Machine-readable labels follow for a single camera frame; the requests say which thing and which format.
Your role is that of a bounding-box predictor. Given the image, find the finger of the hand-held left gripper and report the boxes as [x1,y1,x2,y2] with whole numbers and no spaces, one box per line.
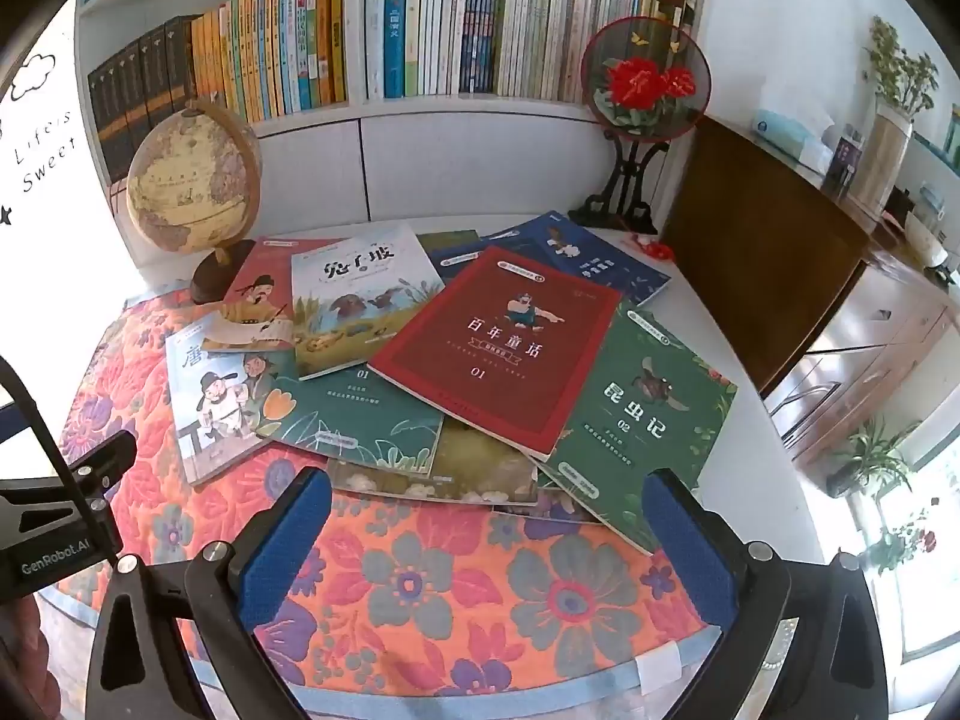
[0,431,140,524]

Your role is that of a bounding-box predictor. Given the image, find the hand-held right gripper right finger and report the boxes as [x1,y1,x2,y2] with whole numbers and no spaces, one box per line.
[641,467,890,720]

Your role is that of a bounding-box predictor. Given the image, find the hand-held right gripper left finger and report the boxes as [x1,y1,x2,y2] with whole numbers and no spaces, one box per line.
[84,467,332,720]

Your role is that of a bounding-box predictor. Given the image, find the dark green tulip book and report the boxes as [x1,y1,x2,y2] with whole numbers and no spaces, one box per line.
[259,360,445,477]

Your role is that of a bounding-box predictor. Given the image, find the bright green yellow-flower book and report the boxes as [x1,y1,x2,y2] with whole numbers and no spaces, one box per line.
[324,420,605,527]

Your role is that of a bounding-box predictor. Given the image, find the navy blue eagle book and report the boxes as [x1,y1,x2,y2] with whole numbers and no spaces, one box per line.
[480,210,672,310]

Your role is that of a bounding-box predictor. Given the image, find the shelf row of colourful books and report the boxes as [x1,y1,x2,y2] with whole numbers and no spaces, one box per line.
[86,0,350,185]

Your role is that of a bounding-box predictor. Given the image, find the shelf row of pale books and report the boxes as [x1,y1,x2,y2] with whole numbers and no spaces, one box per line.
[362,0,698,102]

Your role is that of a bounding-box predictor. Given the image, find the light blue poets book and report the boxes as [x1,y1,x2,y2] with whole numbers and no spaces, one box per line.
[163,315,301,487]

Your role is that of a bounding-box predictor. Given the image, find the green beetle book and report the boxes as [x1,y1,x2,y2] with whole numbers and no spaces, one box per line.
[534,300,740,557]

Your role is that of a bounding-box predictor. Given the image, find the orange floral quilted mat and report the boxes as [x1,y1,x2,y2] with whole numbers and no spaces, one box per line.
[37,289,710,698]

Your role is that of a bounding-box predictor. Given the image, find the green potted plant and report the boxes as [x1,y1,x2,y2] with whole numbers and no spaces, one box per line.
[825,420,920,500]

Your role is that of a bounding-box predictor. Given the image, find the red-flowered potted plant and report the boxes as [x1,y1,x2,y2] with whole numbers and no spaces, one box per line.
[862,502,946,578]

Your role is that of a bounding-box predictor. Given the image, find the orange-red scholar book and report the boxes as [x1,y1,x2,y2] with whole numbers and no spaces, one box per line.
[201,237,346,355]

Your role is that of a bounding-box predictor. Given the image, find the white rabbit book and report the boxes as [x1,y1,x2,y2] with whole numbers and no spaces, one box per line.
[289,222,448,382]

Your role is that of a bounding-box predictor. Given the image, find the red cartoon-figure book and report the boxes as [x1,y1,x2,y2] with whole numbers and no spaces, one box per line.
[366,244,625,462]

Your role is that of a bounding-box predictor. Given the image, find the antique beige globe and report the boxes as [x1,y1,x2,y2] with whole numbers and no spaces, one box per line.
[126,99,263,306]

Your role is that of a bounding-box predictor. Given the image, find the brown wooden cabinet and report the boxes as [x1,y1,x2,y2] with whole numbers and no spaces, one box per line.
[656,116,960,466]

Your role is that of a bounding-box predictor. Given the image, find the navy blue orange-figure book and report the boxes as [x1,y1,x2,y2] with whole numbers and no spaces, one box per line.
[431,238,502,278]

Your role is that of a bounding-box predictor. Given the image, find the small purple box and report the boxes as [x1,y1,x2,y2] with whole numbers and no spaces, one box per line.
[825,136,863,192]

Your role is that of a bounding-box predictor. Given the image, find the white bookshelf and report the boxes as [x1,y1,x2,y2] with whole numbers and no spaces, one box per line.
[71,0,721,271]

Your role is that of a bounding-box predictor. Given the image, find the light blue tissue box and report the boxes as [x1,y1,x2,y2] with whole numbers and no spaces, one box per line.
[754,109,837,151]

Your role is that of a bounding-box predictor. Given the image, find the beige vase with green plant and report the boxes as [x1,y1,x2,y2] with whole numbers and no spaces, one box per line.
[847,15,940,215]

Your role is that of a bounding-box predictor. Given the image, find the round flower fan on stand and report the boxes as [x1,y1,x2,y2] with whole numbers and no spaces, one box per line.
[566,15,713,235]

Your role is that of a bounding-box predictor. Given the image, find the black wall decals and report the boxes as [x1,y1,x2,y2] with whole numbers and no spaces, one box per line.
[0,49,83,230]

